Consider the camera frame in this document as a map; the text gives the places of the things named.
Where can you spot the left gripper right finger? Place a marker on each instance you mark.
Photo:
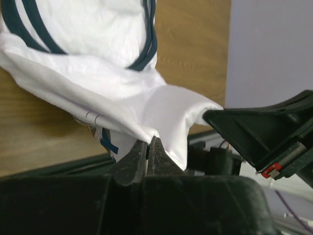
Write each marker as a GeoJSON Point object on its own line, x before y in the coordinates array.
{"type": "Point", "coordinates": [159, 163]}

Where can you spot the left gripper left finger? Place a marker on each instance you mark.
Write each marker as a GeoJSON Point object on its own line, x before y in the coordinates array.
{"type": "Point", "coordinates": [132, 167]}

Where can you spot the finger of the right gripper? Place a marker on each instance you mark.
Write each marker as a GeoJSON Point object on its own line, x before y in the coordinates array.
{"type": "Point", "coordinates": [276, 140]}

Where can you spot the white tank top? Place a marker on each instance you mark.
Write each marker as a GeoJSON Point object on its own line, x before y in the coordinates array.
{"type": "Point", "coordinates": [96, 59]}

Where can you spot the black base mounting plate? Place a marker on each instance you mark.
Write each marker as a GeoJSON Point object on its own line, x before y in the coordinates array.
{"type": "Point", "coordinates": [205, 155]}

